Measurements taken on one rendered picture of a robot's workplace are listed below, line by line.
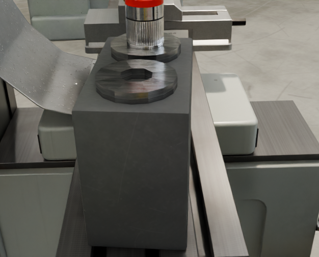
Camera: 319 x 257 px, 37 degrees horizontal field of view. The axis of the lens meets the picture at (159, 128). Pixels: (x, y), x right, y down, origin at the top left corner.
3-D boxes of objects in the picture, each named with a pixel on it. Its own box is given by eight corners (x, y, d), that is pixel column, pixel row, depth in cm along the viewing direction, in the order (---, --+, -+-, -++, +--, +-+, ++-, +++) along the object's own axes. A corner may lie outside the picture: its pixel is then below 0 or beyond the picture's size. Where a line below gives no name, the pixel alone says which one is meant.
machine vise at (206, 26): (223, 29, 124) (226, -12, 119) (232, 50, 112) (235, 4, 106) (90, 32, 124) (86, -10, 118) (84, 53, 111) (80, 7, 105)
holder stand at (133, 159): (190, 150, 75) (193, 27, 65) (187, 252, 56) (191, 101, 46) (115, 148, 76) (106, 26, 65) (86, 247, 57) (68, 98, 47)
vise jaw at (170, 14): (179, 5, 120) (179, -10, 118) (182, 21, 109) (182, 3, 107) (155, 6, 120) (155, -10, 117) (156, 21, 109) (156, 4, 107)
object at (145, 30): (169, 39, 61) (169, -1, 58) (154, 51, 57) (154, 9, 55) (136, 34, 63) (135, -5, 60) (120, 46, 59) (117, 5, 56)
